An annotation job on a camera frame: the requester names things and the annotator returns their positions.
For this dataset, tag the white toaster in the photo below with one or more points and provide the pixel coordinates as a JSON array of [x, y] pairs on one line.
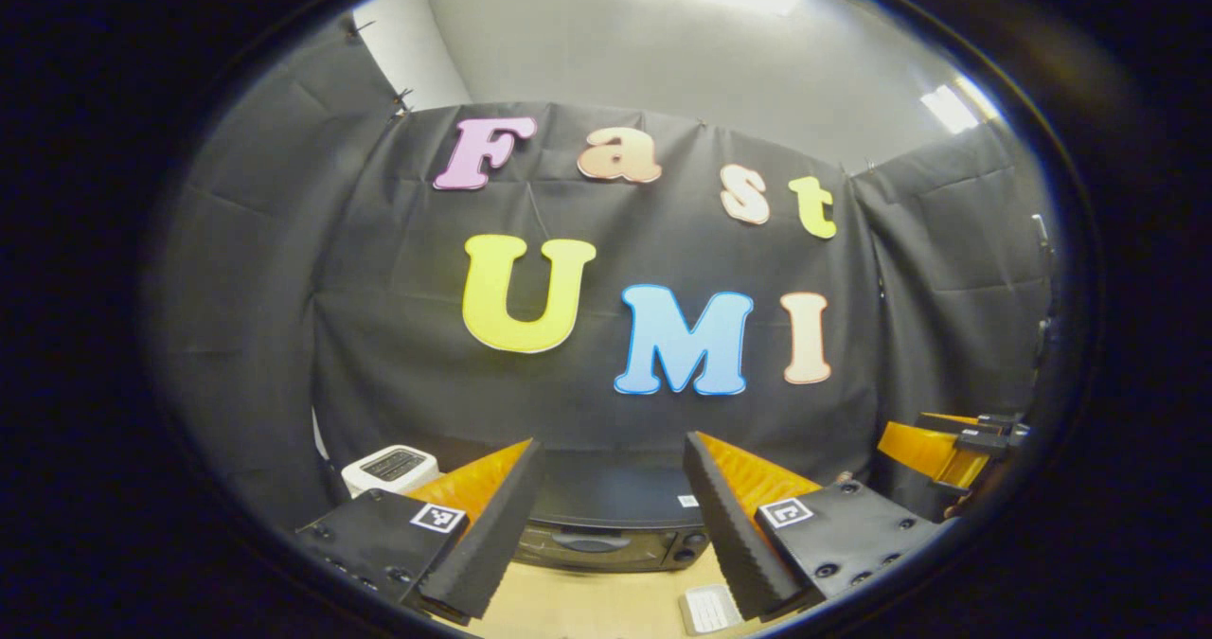
[[388, 469]]

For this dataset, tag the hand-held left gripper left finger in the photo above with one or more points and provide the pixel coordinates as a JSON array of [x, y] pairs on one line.
[[492, 535]]

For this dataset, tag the small ceiling light panel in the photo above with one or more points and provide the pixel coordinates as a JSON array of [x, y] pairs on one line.
[[952, 107]]

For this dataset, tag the black backdrop cloth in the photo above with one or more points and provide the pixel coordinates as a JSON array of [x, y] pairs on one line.
[[606, 241]]

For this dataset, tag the white rectangular tray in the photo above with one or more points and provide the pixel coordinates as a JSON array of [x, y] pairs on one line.
[[708, 609]]

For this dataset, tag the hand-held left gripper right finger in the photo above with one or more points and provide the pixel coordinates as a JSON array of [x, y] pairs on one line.
[[734, 535]]

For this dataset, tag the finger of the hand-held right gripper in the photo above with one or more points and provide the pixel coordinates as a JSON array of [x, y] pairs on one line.
[[923, 450]]

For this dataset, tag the black electric oven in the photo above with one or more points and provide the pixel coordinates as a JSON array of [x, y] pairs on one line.
[[606, 516]]

